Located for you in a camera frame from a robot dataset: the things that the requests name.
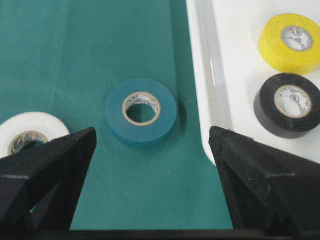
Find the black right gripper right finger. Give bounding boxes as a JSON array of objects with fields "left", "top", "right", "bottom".
[{"left": 207, "top": 125, "right": 320, "bottom": 240}]

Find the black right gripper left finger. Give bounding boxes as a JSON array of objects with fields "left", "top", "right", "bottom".
[{"left": 0, "top": 126, "right": 97, "bottom": 240}]

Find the black tape roll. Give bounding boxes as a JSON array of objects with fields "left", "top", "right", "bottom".
[{"left": 254, "top": 73, "right": 320, "bottom": 139}]

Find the yellow tape roll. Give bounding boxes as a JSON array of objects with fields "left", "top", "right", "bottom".
[{"left": 258, "top": 13, "right": 320, "bottom": 75}]

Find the white tape roll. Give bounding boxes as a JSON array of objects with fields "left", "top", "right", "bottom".
[{"left": 0, "top": 112, "right": 70, "bottom": 158}]

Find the green tape roll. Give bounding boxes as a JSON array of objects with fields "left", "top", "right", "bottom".
[{"left": 104, "top": 78, "right": 178, "bottom": 148}]

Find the white plastic case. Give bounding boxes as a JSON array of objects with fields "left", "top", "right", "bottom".
[{"left": 186, "top": 0, "right": 320, "bottom": 162}]

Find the green table cloth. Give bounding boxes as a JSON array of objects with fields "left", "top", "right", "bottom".
[{"left": 0, "top": 0, "right": 233, "bottom": 230}]

